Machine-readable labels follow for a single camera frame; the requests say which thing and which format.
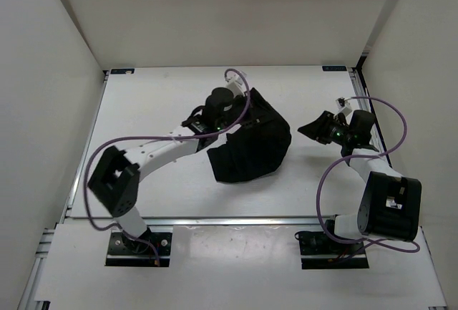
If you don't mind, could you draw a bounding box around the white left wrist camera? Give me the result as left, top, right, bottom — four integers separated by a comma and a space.
225, 74, 246, 97

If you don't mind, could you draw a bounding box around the aluminium right side rail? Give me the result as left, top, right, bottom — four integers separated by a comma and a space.
349, 67, 394, 171

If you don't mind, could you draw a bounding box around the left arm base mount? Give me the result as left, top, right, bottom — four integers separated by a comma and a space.
105, 228, 172, 268

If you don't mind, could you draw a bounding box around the blue label corner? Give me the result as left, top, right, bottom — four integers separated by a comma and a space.
110, 68, 135, 74
322, 65, 347, 72

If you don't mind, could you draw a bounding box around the blue label right corner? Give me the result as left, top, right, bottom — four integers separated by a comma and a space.
322, 65, 347, 72

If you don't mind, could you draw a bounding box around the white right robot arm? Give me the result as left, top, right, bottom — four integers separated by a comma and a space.
298, 110, 422, 253

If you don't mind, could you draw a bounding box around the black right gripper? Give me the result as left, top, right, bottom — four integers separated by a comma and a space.
297, 110, 352, 145

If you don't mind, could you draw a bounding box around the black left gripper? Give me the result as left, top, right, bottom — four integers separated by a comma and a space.
215, 91, 275, 131

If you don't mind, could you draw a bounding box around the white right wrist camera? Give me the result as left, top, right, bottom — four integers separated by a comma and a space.
334, 97, 353, 118

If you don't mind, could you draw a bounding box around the blue label left corner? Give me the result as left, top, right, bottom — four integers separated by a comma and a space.
110, 68, 135, 74

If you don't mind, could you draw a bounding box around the aluminium front rail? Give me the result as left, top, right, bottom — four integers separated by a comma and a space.
67, 216, 333, 227

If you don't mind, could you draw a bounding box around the black pleated skirt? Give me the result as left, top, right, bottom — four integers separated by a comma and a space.
207, 88, 292, 183

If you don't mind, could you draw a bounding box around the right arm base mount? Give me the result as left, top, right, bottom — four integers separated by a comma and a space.
294, 231, 369, 270

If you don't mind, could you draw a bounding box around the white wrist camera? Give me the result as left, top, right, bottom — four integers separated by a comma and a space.
334, 97, 353, 118
225, 74, 246, 97

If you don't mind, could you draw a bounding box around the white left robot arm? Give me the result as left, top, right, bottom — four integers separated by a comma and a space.
84, 85, 260, 253

